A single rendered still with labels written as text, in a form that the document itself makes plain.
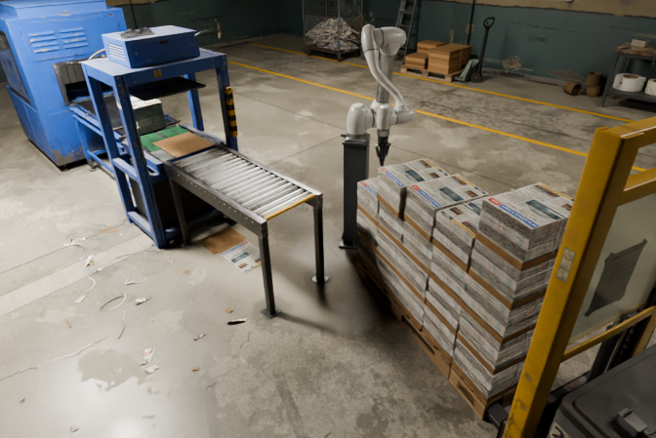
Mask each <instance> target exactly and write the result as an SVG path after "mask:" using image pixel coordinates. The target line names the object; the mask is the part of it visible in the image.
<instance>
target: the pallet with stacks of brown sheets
mask: <svg viewBox="0 0 656 438"><path fill-rule="evenodd" d="M471 49H472V46H468V45H461V44H454V43H450V44H447V45H446V42H438V41H431V40H426V41H422V42H418V47H417V53H413V54H410V55H406V56H405V64H404V65H401V71H400V72H401V73H406V74H411V75H416V76H421V77H426V78H430V79H435V80H440V81H445V82H450V83H451V82H454V76H457V75H459V76H461V74H462V72H463V71H464V69H465V67H466V66H467V64H468V62H469V60H470V56H471ZM409 68H410V69H411V70H412V69H417V70H422V74H419V73H414V72H409ZM431 73H437V74H442V75H445V79H443V78H438V77H433V76H431Z"/></svg>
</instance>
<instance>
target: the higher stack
mask: <svg viewBox="0 0 656 438"><path fill-rule="evenodd" d="M573 202H574V199H573V198H571V197H569V196H567V195H565V194H563V193H561V192H559V191H557V190H555V189H553V188H551V187H549V186H547V185H545V184H542V183H535V184H531V185H528V186H524V187H521V188H519V189H517V190H513V189H511V191H510V192H505V193H501V194H498V195H494V196H491V197H488V198H485V199H483V200H482V206H481V214H480V220H479V225H478V230H477V232H479V233H480V234H481V235H483V236H484V237H485V238H487V239H488V240H490V241H491V242H492V243H494V244H495V245H496V246H498V247H499V248H501V249H502V250H503V251H505V252H506V253H508V254H509V255H510V256H512V257H513V258H515V259H517V260H518V261H520V262H521V263H525V262H528V261H530V260H532V259H536V258H539V257H541V256H544V255H546V254H549V253H552V254H553V253H554V251H556V250H559V247H560V244H561V241H562V237H563V234H564V231H565V227H566V224H567V222H568V218H569V215H570V212H571V209H572V205H573ZM471 258H472V261H471V270H472V271H473V272H474V273H475V274H477V275H478V276H479V277H480V278H481V279H483V280H484V281H485V282H486V283H487V284H488V285H490V286H491V287H492V288H493V289H494V290H496V291H497V292H498V293H499V294H500V295H502V296H503V297H504V298H505V299H507V300H508V301H509V302H510V303H514V302H516V301H519V300H521V299H525V298H527V297H530V296H532V295H534V294H536V293H538V292H540V293H542V291H543V290H545V289H546V288H547V287H548V286H549V282H550V279H551V276H552V273H553V269H554V264H555V260H556V258H553V259H549V260H547V261H544V262H542V263H539V264H537V265H534V266H532V267H529V268H527V269H524V270H522V271H519V270H518V269H517V268H515V267H514V266H512V265H511V264H510V263H508V262H507V261H506V260H504V259H503V258H501V257H500V256H498V255H497V254H496V253H494V252H493V251H492V250H490V249H489V248H487V247H486V246H485V245H483V244H482V243H481V242H479V241H478V240H477V239H476V240H474V246H473V249H472V256H471ZM467 284H468V285H467V289H466V291H465V294H464V304H465V305H466V306H467V307H469V308H470V309H471V310H472V311H473V312H474V313H475V314H476V315H477V316H478V317H480V318H481V319H482V320H483V321H484V322H485V323H486V324H487V325H488V326H489V327H490V328H491V329H492V330H493V331H494V332H496V333H497V334H498V335H499V336H500V337H501V338H506V337H508V336H510V335H512V334H514V333H516V332H518V331H520V330H522V329H524V328H526V327H528V326H530V327H531V325H533V324H535V323H537V321H538V318H539V314H540V311H541V308H542V304H543V301H544V298H545V296H542V297H540V298H537V299H534V300H531V301H529V302H527V303H525V304H523V305H521V306H519V307H517V308H514V309H512V310H509V309H508V308H507V307H505V306H504V305H503V304H502V303H501V302H499V301H498V300H497V299H496V298H495V297H493V296H492V295H491V294H490V293H489V292H488V291H486V290H485V289H484V288H483V287H482V286H480V285H479V284H478V283H477V282H476V281H475V280H473V279H472V278H471V277H470V276H468V278H467ZM459 324H460V327H459V332H458V333H459V334H460V335H461V336H462V337H463V338H464V339H465V340H466V341H467V343H468V344H469V345H470V346H471V347H472V348H473V349H474V350H475V351H476V352H477V353H478V354H479V355H480V356H481V357H482V358H483V359H484V360H485V361H486V362H487V363H488V365H489V366H490V367H491V368H492V369H493V370H496V369H498V368H500V367H502V366H505V365H507V364H509V363H510V362H512V361H513V360H515V359H517V358H519V357H520V358H522V356H523V355H526V354H527V353H528V350H529V346H530V343H531V340H532V337H533V334H534V331H535V329H533V330H531V331H529V332H527V333H525V334H523V335H521V336H519V337H517V338H514V339H512V340H509V341H507V342H505V343H503V344H500V343H498V342H497V341H496V340H495V339H494V338H493V337H492V336H491V335H490V334H489V333H488V332H487V331H486V330H484V329H483V328H482V327H481V326H480V325H479V324H478V323H477V322H476V321H475V320H474V319H473V318H472V317H471V316H470V315H469V314H468V313H467V312H466V311H465V310H464V309H463V308H462V313H461V316H460V322H459ZM530 327H529V328H530ZM525 360H526V359H525ZM525 360H523V361H521V362H519V363H517V364H515V365H513V366H511V367H509V368H507V369H505V370H503V371H502V372H500V373H498V374H496V375H494V376H493V375H492V374H491V373H490V372H489V371H488V370H487V369H486V368H485V367H484V366H483V365H482V364H481V363H480V362H479V361H478V360H477V359H476V358H475V356H474V355H473V354H472V353H471V352H470V351H469V350H468V349H467V348H466V347H465V346H464V345H463V344H462V343H461V342H460V341H459V340H458V339H456V350H455V352H454V355H453V361H454V362H455V364H456V365H457V366H458V367H459V368H460V369H461V370H462V371H463V372H464V373H465V375H466V376H467V377H468V378H469V379H470V380H471V381H472V383H473V384H474V385H475V386H476V387H477V388H478V389H479V391H480V392H481V393H482V394H483V395H484V396H485V397H486V398H487V399H488V398H490V397H492V396H493V395H495V394H497V393H499V392H501V391H503V390H504V389H506V388H508V387H510V386H513V385H514V384H515V383H517V382H519V379H520V376H521V373H522V369H523V366H524V363H525ZM449 381H450V382H451V384H452V385H453V386H454V387H455V388H456V390H457V391H458V392H459V393H460V394H461V396H462V397H463V398H464V399H465V400H466V402H467V403H468V404H469V405H470V406H471V408H472V409H473V410H474V411H475V412H476V414H477V415H478V416H479V417H480V418H481V420H483V419H485V418H486V415H485V414H486V411H487V409H488V407H489V405H490V404H492V403H494V402H496V401H497V402H498V403H499V404H500V405H501V406H502V407H503V408H506V407H507V406H508V405H510V404H512V403H513V398H514V395H515V393H516V389H517V387H516V388H514V389H512V390H510V391H508V392H507V393H505V394H503V395H501V396H499V397H497V398H496V399H494V400H492V401H490V402H488V403H487V404H486V403H485V402H484V401H483V400H482V399H481V398H480V397H479V395H478V394H477V393H476V392H475V391H474V390H473V389H472V387H471V386H470V385H469V384H468V383H467V382H466V381H465V379H464V378H463V377H462V376H461V375H460V374H459V373H458V372H457V370H456V369H455V368H454V367H453V366H452V365H451V370H450V377H449Z"/></svg>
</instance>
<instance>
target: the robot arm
mask: <svg viewBox="0 0 656 438"><path fill-rule="evenodd" d="M405 41H406V33H405V31H404V30H402V29H400V28H398V27H383V28H375V26H374V25H372V24H367V25H365V26H363V27H362V31H361V44H362V49H363V52H364V55H365V58H366V59H367V62H368V65H369V68H370V70H371V72H372V74H373V76H374V77H375V78H376V79H377V81H378V86H377V95H376V99H375V100H373V102H372V104H371V106H370V108H367V106H366V105H365V104H363V103H354V104H353V105H352V106H351V107H350V108H349V110H348V118H347V128H348V131H347V132H346V133H341V137H343V138H345V139H344V142H348V141H349V142H363V143H367V139H368V137H369V136H370V134H369V133H367V130H368V129H370V128H377V135H378V142H377V145H374V146H375V148H376V153H377V157H379V158H380V160H379V161H380V166H382V167H383V166H384V161H385V158H386V156H388V153H389V149H390V145H391V143H390V142H388V140H389V135H390V127H391V126H393V125H402V124H407V123H409V122H412V121H413V120H414V119H415V118H416V115H417V113H416V110H415V109H414V108H412V107H409V106H408V104H406V103H405V101H404V99H403V96H402V94H401V93H400V92H399V91H398V90H397V89H396V88H395V86H394V85H393V84H392V83H391V78H392V72H393V65H394V57H395V55H396V54H397V52H398V50H399V48H400V47H401V46H403V45H404V44H405ZM379 49H380V52H381V60H380V66H379ZM390 93H391V94H392V96H393V97H394V99H395V107H393V106H392V105H391V102H390V101H389V99H390ZM378 147H379V148H380V151H379V148H378Z"/></svg>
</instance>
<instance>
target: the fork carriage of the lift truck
mask: <svg viewBox="0 0 656 438"><path fill-rule="evenodd" d="M589 372H590V371H586V372H585V373H583V374H581V375H579V376H577V377H576V378H574V379H572V380H570V381H569V382H567V383H565V384H563V385H562V386H560V387H558V388H556V389H554V390H553V391H551V392H550V395H549V398H548V400H547V403H546V406H545V409H544V411H543V413H542V416H541V419H540V421H539V424H538V427H537V430H536V432H535V435H534V438H541V437H542V436H544V435H546V434H547V433H549V430H550V427H551V425H552V422H553V420H554V416H555V413H556V410H557V408H558V406H559V404H560V402H561V399H562V397H564V396H565V395H567V394H568V393H570V392H572V391H574V390H575V389H577V388H579V387H581V386H582V385H584V384H585V381H586V379H587V377H588V374H589ZM508 417H509V416H506V417H505V418H502V419H501V422H500V426H499V429H498V433H497V436H496V438H502V437H503V433H504V430H505V427H506V424H507V420H508Z"/></svg>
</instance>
